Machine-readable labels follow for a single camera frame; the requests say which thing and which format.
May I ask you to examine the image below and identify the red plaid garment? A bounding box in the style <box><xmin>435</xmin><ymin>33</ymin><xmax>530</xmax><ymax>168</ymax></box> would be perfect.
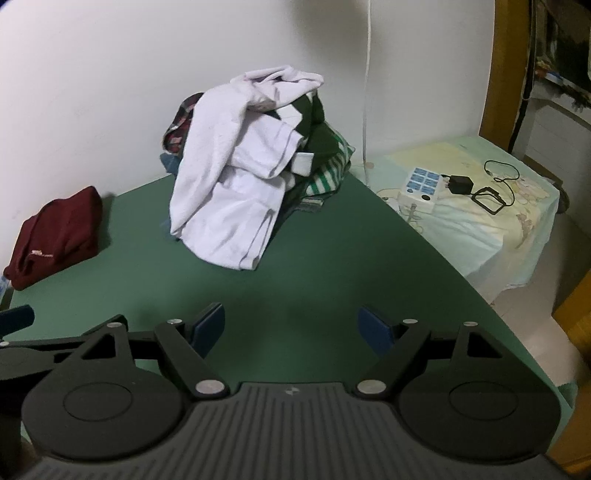
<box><xmin>161</xmin><ymin>92</ymin><xmax>206</xmax><ymax>155</ymax></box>

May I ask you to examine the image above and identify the white shirt yellow logo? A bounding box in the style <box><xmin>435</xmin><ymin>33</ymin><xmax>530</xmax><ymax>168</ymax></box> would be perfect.
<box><xmin>168</xmin><ymin>66</ymin><xmax>325</xmax><ymax>241</ymax></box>

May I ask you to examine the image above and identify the pale cartoon print bed sheet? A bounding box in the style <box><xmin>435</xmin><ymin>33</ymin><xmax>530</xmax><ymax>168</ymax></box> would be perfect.
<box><xmin>365</xmin><ymin>134</ymin><xmax>561</xmax><ymax>305</ymax></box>

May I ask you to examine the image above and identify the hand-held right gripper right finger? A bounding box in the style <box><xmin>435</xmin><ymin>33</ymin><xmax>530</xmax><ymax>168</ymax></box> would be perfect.
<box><xmin>355</xmin><ymin>305</ymin><xmax>532</xmax><ymax>398</ymax></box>

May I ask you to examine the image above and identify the white power strip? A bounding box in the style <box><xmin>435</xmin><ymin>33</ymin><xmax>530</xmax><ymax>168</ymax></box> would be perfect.
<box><xmin>397</xmin><ymin>167</ymin><xmax>451</xmax><ymax>214</ymax></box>

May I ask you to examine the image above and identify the black charger adapter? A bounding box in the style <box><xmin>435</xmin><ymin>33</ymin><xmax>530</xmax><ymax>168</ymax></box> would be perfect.
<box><xmin>441</xmin><ymin>174</ymin><xmax>474</xmax><ymax>197</ymax></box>

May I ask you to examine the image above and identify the thin striped green white garment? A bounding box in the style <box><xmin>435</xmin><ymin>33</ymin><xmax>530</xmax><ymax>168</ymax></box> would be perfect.
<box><xmin>302</xmin><ymin>129</ymin><xmax>356</xmax><ymax>198</ymax></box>

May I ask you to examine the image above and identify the white wall cable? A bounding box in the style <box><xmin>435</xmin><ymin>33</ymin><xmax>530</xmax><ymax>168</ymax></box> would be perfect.
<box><xmin>362</xmin><ymin>0</ymin><xmax>376</xmax><ymax>167</ymax></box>

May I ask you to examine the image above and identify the black charger cable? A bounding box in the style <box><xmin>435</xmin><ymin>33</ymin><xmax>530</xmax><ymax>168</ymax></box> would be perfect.
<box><xmin>470</xmin><ymin>159</ymin><xmax>520</xmax><ymax>216</ymax></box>

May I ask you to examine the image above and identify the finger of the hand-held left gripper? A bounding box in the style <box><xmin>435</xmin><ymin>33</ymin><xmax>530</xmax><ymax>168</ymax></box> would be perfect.
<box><xmin>0</xmin><ymin>306</ymin><xmax>36</xmax><ymax>328</ymax></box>
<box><xmin>0</xmin><ymin>337</ymin><xmax>88</xmax><ymax>357</ymax></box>

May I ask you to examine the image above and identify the green mat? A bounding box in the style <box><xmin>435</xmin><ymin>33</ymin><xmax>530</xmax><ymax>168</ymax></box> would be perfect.
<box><xmin>9</xmin><ymin>172</ymin><xmax>573</xmax><ymax>416</ymax></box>

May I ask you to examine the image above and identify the wooden door frame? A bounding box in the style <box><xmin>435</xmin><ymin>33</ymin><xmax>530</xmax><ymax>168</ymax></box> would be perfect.
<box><xmin>478</xmin><ymin>0</ymin><xmax>542</xmax><ymax>153</ymax></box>

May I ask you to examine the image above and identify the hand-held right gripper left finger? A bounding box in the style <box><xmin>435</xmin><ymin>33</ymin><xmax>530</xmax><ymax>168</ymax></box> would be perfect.
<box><xmin>60</xmin><ymin>303</ymin><xmax>227</xmax><ymax>400</ymax></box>

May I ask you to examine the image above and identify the folded maroon garment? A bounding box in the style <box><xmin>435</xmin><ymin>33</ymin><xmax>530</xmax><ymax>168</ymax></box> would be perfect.
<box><xmin>4</xmin><ymin>186</ymin><xmax>103</xmax><ymax>291</ymax></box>

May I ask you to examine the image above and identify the yellow wooden door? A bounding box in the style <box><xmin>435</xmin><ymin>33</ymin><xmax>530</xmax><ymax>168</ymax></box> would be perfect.
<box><xmin>549</xmin><ymin>272</ymin><xmax>591</xmax><ymax>476</ymax></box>

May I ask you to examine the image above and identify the dark green white striped shirt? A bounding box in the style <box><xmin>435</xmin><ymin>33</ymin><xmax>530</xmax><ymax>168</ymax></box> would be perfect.
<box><xmin>272</xmin><ymin>90</ymin><xmax>343</xmax><ymax>160</ymax></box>

